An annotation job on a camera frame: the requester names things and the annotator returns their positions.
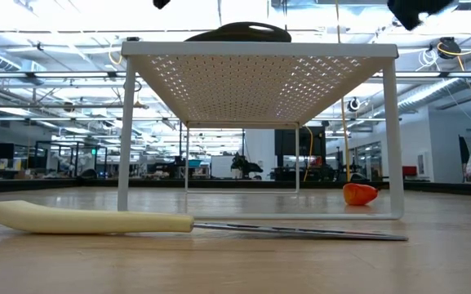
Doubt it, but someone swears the black wall screen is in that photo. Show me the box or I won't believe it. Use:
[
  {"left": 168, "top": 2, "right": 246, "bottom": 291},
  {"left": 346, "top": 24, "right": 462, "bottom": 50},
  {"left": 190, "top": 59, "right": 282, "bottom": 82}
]
[{"left": 274, "top": 126, "right": 327, "bottom": 157}]

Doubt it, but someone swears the yellow hanging cable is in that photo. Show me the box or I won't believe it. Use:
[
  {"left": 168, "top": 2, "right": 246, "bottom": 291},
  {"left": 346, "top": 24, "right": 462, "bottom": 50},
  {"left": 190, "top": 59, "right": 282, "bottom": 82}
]
[{"left": 334, "top": 0, "right": 353, "bottom": 184}]

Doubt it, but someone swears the white perforated metal shelf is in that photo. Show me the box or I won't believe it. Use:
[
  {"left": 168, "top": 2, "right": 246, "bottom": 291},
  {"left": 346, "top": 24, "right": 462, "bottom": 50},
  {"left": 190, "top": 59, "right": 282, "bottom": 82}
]
[{"left": 116, "top": 41, "right": 405, "bottom": 221}]

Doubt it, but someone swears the small orange red pepper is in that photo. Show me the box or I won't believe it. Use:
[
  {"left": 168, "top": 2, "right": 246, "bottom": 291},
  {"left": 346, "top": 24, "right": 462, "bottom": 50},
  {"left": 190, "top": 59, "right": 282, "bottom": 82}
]
[{"left": 342, "top": 182, "right": 380, "bottom": 207}]

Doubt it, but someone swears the whiteboard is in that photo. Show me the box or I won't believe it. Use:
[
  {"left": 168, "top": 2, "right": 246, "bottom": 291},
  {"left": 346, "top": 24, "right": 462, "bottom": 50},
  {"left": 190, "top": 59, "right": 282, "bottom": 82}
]
[{"left": 210, "top": 154, "right": 236, "bottom": 180}]

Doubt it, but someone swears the black ceiling cable reel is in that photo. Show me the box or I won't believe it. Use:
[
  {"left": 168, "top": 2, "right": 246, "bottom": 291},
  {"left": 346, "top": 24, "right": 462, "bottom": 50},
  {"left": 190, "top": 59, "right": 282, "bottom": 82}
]
[
  {"left": 438, "top": 36, "right": 463, "bottom": 60},
  {"left": 346, "top": 96, "right": 362, "bottom": 114}
]

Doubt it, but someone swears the red grey collapsible colander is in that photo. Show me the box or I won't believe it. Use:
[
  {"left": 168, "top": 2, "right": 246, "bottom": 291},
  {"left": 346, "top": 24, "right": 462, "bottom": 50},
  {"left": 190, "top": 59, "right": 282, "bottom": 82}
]
[{"left": 184, "top": 20, "right": 293, "bottom": 44}]

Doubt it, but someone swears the cream handled knife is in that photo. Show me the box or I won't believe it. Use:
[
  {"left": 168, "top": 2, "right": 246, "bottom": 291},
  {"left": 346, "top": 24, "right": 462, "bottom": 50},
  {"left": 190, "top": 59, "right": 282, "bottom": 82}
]
[{"left": 0, "top": 199, "right": 409, "bottom": 243}]

